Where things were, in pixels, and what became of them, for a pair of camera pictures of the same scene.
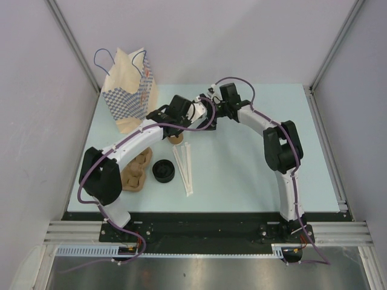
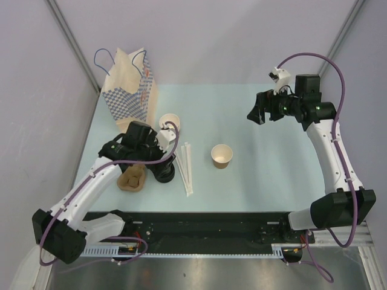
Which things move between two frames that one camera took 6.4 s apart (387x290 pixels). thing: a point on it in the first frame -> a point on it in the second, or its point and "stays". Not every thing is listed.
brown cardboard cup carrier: [133, 173] stays
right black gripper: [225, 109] -> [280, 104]
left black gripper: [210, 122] -> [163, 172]
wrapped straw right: [188, 160] stays
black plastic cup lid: [164, 171] stays
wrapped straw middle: [187, 189] stays
